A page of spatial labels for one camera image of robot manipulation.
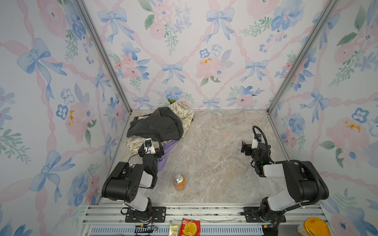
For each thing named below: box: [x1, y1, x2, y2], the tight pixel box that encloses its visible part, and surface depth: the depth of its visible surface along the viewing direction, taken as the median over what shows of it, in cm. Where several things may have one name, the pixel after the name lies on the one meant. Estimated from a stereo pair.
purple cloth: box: [157, 139, 180, 172], surface depth 97 cm
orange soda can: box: [173, 173, 187, 192], surface depth 76 cm
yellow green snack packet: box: [168, 223, 181, 236], surface depth 70 cm
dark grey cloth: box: [126, 106, 184, 142], surface depth 99 cm
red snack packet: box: [179, 217, 202, 236], surface depth 71 cm
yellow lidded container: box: [296, 217, 331, 236], surface depth 64 cm
